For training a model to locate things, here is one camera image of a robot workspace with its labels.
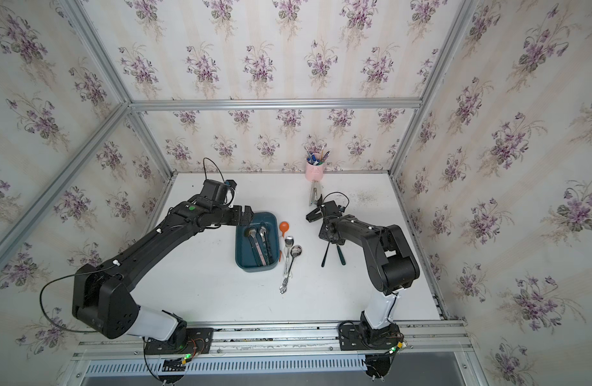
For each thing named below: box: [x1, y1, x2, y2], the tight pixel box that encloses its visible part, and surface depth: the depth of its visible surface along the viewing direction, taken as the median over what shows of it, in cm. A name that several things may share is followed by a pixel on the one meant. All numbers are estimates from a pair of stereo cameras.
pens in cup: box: [305, 148, 331, 166], surface depth 113 cm
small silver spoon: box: [283, 235, 295, 279], surface depth 95 cm
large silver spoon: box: [279, 244, 304, 295], surface depth 92 cm
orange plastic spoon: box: [279, 221, 290, 238], surface depth 101 cm
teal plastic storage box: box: [234, 212, 280, 273], surface depth 93 cm
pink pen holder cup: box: [304, 161, 325, 182], surface depth 114 cm
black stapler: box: [305, 207, 323, 223], surface depth 103 cm
